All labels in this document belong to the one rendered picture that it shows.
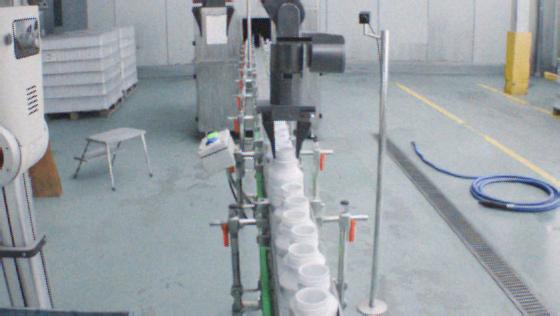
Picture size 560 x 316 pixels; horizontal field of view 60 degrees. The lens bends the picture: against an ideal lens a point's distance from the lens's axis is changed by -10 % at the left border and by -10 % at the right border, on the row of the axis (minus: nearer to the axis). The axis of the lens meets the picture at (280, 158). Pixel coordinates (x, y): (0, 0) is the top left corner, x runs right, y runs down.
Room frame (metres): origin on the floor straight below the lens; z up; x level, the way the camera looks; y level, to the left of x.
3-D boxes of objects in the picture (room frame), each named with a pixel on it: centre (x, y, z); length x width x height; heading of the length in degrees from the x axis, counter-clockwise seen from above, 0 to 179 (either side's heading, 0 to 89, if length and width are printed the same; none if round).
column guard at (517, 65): (8.85, -4.22, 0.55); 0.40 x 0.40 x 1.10; 3
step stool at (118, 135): (4.41, 1.50, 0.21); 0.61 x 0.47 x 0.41; 56
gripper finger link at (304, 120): (0.92, -0.02, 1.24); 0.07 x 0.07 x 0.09; 3
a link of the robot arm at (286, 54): (0.92, -0.02, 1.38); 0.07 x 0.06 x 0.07; 93
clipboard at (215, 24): (5.57, 0.64, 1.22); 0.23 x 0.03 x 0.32; 93
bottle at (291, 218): (0.74, -0.02, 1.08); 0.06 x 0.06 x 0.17
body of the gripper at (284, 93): (0.92, -0.01, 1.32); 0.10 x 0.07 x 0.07; 93
